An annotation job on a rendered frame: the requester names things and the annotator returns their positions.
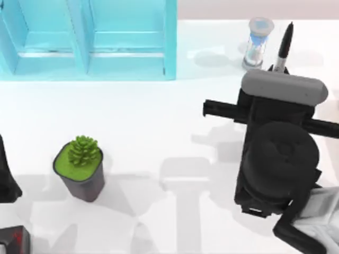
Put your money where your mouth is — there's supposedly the pale grey rounded box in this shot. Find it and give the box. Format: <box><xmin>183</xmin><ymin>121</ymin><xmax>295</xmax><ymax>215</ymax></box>
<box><xmin>240</xmin><ymin>69</ymin><xmax>329</xmax><ymax>106</ymax></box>

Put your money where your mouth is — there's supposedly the hourglass with blue sand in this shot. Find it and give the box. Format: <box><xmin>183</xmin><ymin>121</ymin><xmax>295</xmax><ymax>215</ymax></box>
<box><xmin>242</xmin><ymin>16</ymin><xmax>275</xmax><ymax>71</ymax></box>

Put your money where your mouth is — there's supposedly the black box with red marks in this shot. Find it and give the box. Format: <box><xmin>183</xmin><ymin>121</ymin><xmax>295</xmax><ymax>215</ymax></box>
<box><xmin>0</xmin><ymin>224</ymin><xmax>33</xmax><ymax>254</ymax></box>

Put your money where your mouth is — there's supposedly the black marker pen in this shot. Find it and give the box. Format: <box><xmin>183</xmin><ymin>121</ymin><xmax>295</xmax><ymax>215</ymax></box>
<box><xmin>273</xmin><ymin>22</ymin><xmax>295</xmax><ymax>74</ymax></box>

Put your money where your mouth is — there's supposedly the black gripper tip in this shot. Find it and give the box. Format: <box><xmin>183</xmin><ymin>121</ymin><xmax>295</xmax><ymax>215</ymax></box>
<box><xmin>0</xmin><ymin>134</ymin><xmax>23</xmax><ymax>205</ymax></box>

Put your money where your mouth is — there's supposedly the light blue rack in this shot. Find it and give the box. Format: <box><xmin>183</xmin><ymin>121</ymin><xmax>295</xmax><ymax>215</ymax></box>
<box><xmin>0</xmin><ymin>0</ymin><xmax>177</xmax><ymax>81</ymax></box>

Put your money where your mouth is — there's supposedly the green plant in black pot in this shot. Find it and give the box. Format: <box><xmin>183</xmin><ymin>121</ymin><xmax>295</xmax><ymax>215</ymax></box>
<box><xmin>52</xmin><ymin>135</ymin><xmax>105</xmax><ymax>203</ymax></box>

